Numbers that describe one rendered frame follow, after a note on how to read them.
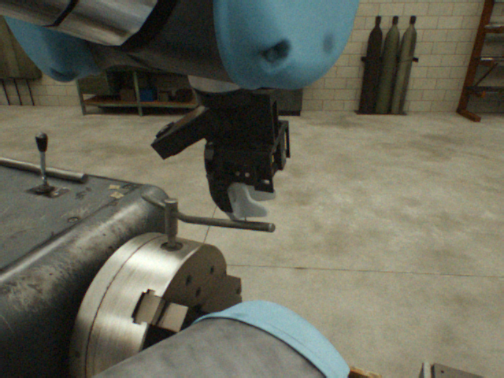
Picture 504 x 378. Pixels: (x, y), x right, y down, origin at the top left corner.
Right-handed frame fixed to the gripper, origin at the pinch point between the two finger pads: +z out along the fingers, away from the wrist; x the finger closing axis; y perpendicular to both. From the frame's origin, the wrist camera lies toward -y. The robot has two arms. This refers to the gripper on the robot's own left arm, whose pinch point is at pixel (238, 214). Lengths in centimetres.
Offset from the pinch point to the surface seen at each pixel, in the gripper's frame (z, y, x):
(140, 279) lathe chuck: 9.3, -14.5, -8.6
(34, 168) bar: 11, -59, 12
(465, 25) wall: 201, 106, 688
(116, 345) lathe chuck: 12.9, -14.1, -17.5
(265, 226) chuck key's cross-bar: -3.6, 6.0, -4.2
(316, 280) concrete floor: 173, -13, 107
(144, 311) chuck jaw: 10.9, -11.8, -12.4
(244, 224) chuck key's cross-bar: -2.0, 2.5, -3.1
